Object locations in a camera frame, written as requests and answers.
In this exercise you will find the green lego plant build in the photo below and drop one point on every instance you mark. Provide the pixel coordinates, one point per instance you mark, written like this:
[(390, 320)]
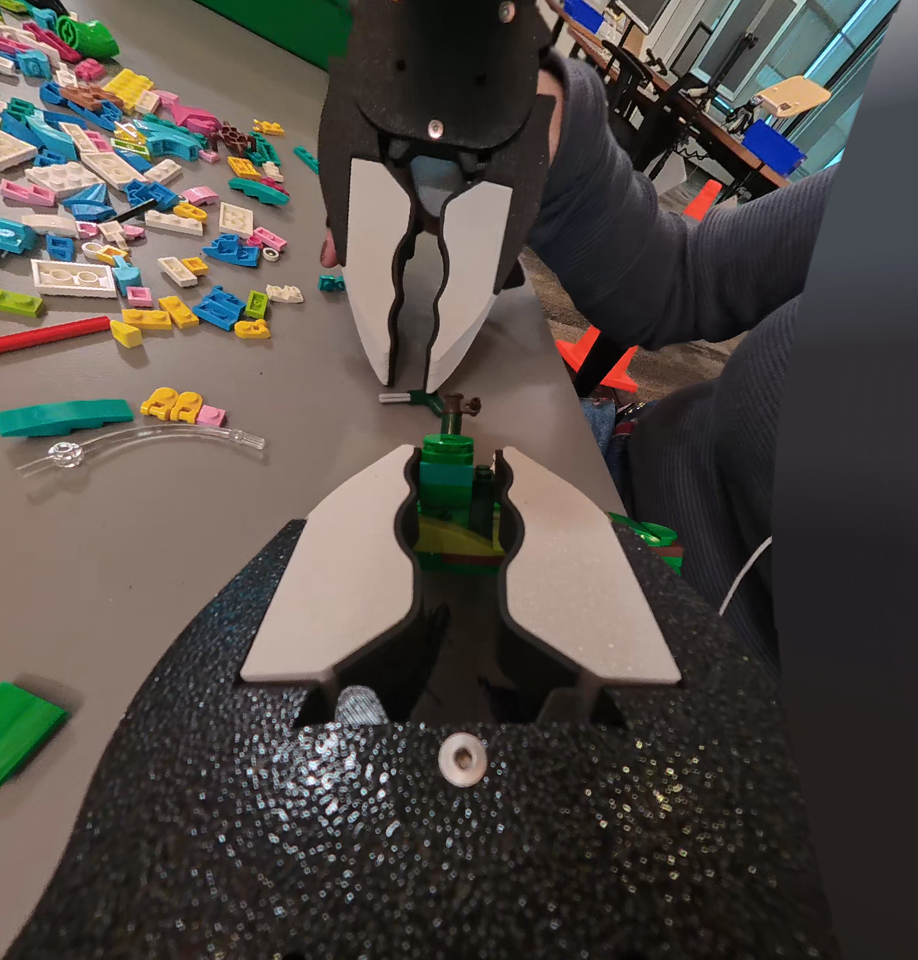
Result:
[(447, 469)]

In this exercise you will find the person's torso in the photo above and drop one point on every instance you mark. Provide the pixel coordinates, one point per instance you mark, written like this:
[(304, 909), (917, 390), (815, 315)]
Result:
[(698, 465)]

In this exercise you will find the blue bin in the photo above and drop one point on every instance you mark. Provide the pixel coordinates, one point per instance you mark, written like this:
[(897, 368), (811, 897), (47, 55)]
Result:
[(582, 15), (773, 146)]

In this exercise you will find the person's right hand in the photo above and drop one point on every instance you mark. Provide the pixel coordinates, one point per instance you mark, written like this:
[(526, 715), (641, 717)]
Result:
[(330, 251)]

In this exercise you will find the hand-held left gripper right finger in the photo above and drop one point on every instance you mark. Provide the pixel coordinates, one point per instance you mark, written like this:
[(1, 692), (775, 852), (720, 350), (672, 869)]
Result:
[(579, 585)]

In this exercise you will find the small pink lego plate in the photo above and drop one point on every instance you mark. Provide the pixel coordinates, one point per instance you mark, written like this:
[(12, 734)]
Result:
[(211, 415)]

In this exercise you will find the white and green lego bar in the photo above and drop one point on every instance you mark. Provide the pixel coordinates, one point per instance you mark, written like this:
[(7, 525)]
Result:
[(395, 397)]

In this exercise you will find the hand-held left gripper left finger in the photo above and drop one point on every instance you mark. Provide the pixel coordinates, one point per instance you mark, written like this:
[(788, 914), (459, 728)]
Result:
[(331, 570)]

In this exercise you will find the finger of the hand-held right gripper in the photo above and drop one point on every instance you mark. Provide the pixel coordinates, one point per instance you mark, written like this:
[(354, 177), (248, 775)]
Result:
[(369, 247), (477, 255)]

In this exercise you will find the green lego slope tile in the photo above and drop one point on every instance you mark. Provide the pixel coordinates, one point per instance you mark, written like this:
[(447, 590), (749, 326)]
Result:
[(16, 731)]

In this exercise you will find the wooden desk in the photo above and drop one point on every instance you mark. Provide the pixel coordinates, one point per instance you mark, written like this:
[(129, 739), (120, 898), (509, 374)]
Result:
[(728, 139)]

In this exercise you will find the black office chair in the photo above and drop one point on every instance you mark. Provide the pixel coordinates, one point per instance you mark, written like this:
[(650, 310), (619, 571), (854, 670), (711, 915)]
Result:
[(639, 82)]

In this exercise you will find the orange cone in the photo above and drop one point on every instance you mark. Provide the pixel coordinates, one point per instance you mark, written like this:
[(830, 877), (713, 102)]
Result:
[(704, 201), (571, 356)]

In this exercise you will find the person's lap in jeans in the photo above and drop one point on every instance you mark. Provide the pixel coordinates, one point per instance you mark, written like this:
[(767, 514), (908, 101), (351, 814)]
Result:
[(616, 435)]

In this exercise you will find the person's right forearm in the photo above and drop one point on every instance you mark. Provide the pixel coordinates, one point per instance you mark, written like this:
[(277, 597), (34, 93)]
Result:
[(639, 247)]

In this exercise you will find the pile of colourful lego bricks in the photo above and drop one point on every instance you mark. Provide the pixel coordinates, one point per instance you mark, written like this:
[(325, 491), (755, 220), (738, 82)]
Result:
[(91, 172)]

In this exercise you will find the yellow lego piece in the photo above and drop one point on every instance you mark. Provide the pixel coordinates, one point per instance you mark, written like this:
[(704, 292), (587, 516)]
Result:
[(170, 405)]

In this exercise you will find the green round lego base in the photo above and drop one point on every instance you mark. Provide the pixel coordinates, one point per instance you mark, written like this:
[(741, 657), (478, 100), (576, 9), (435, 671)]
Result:
[(653, 534)]

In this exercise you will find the red lego rod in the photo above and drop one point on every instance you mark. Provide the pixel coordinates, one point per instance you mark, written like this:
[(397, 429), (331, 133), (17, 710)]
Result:
[(46, 335)]

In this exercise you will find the green box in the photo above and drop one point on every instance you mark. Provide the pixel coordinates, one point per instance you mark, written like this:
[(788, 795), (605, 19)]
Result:
[(279, 30)]

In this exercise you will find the teal curved lego slope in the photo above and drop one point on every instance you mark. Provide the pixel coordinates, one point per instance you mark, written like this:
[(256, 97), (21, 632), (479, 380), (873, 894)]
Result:
[(61, 418)]

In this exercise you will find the clear curved lego tube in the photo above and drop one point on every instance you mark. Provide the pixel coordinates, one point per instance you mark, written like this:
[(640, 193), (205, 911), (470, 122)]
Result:
[(67, 455)]

